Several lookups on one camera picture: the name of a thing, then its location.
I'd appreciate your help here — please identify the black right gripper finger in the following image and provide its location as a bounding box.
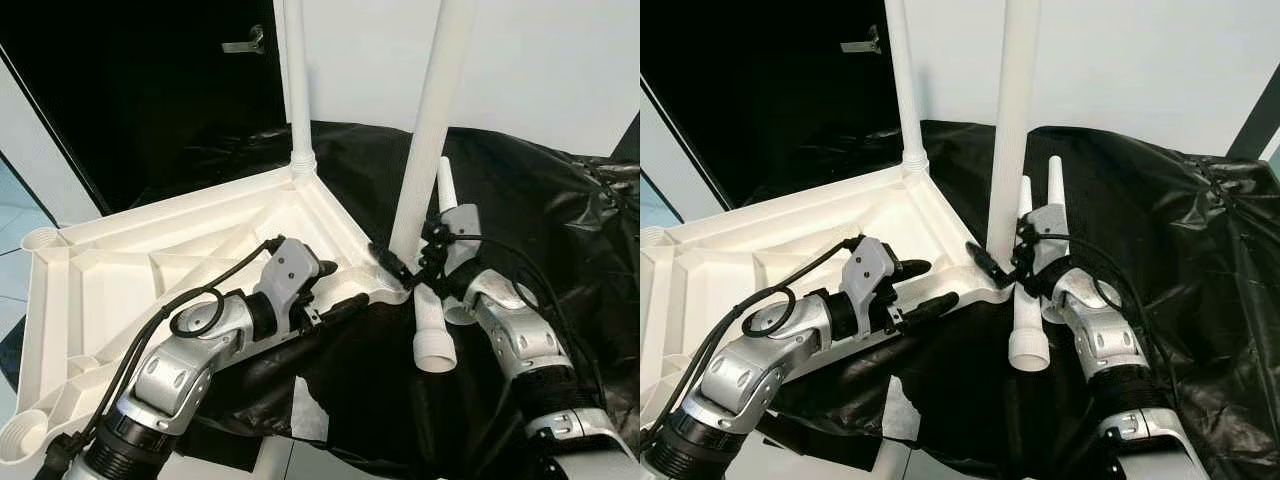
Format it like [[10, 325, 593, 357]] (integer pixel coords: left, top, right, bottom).
[[368, 243, 413, 289], [965, 240, 1011, 286]]

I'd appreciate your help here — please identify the white plastic table leg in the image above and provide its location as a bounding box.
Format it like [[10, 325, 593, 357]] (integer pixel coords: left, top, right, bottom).
[[985, 0, 1043, 256], [1007, 175, 1053, 374], [437, 157, 481, 326], [885, 0, 931, 176], [1040, 155, 1076, 326], [275, 0, 318, 176], [412, 282, 459, 374], [387, 0, 479, 259]]

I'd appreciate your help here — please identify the white plastic table top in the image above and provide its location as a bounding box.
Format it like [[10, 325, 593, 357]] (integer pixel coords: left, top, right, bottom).
[[640, 162, 1011, 401], [0, 162, 413, 466]]

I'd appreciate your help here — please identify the black table cloth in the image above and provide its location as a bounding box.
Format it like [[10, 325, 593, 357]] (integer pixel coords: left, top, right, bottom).
[[745, 120, 1280, 479], [0, 120, 640, 476]]

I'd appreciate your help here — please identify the black door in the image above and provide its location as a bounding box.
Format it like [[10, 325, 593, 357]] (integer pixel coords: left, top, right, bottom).
[[0, 0, 291, 216], [640, 0, 906, 216]]

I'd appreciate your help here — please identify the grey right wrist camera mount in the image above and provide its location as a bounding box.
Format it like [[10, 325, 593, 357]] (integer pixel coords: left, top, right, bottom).
[[440, 203, 479, 276], [1030, 203, 1069, 271]]

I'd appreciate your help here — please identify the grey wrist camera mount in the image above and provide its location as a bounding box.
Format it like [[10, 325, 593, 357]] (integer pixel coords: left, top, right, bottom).
[[262, 238, 314, 306], [440, 203, 479, 276], [1030, 203, 1069, 271], [842, 237, 893, 306]]

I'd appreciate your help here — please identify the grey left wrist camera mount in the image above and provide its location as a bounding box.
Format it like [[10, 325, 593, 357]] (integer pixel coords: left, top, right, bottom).
[[842, 237, 893, 306], [262, 238, 314, 306]]

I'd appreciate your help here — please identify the white table pedestal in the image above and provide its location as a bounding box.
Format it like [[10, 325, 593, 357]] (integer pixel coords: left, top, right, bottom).
[[875, 445, 913, 480], [255, 440, 296, 480]]

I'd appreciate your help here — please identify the dark grey frame post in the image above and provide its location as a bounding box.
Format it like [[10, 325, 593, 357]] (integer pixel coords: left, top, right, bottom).
[[1230, 75, 1280, 161], [612, 100, 640, 161]]

